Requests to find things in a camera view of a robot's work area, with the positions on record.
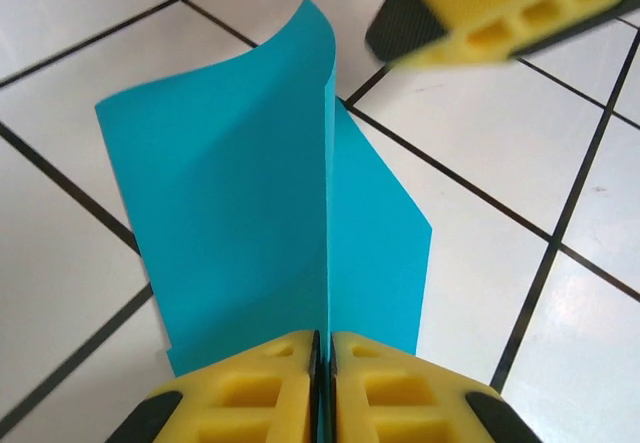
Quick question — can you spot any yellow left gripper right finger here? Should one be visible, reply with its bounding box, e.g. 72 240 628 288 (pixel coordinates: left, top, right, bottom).
329 330 544 443

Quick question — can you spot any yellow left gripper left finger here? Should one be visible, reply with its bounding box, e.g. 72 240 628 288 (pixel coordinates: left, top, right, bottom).
104 330 321 443

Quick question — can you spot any blue square paper sheet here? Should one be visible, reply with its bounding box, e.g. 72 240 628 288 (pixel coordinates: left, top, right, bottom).
94 0 434 443

